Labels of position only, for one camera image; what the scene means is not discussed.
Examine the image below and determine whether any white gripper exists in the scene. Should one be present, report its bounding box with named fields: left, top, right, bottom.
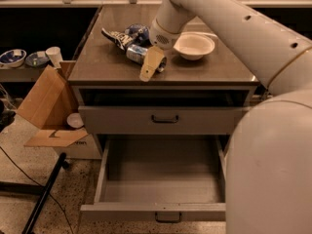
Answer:
left=139, top=19, right=180, bottom=82

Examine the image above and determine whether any silver blue redbull can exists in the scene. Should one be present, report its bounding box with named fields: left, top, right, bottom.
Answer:
left=126, top=44, right=167, bottom=72

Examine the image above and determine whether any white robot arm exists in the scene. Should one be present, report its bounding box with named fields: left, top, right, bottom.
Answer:
left=150, top=0, right=312, bottom=234

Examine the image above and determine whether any grey drawer cabinet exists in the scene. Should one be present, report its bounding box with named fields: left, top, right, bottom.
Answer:
left=67, top=4, right=261, bottom=158

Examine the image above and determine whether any closed grey upper drawer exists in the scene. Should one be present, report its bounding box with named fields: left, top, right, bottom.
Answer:
left=79, top=106, right=247, bottom=135

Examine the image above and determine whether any open grey middle drawer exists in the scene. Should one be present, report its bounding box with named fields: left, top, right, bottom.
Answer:
left=81, top=136, right=225, bottom=223

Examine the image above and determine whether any blue crumpled chip bag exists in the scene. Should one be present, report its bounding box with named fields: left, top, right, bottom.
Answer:
left=101, top=23, right=150, bottom=51

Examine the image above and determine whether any white bowl on cabinet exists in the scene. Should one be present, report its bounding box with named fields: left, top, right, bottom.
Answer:
left=174, top=32, right=215, bottom=60

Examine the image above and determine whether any white paper cup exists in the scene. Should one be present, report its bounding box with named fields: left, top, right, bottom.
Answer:
left=46, top=47, right=62, bottom=67

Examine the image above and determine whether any small white bowl in box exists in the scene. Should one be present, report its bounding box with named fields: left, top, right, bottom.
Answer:
left=66, top=113, right=84, bottom=129

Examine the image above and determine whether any open cardboard box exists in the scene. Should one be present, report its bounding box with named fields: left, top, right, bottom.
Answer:
left=17, top=65, right=88, bottom=147

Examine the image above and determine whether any blue bowl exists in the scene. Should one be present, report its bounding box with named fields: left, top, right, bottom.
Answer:
left=25, top=51, right=50, bottom=68
left=0, top=49, right=26, bottom=68

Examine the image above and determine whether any blue bowl far left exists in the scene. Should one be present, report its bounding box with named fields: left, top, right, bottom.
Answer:
left=0, top=49, right=26, bottom=68

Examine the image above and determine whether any black metal stand leg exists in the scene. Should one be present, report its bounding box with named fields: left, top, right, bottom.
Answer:
left=0, top=153, right=69, bottom=234

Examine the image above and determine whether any black floor cable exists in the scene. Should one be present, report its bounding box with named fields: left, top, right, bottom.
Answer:
left=0, top=145, right=75, bottom=234

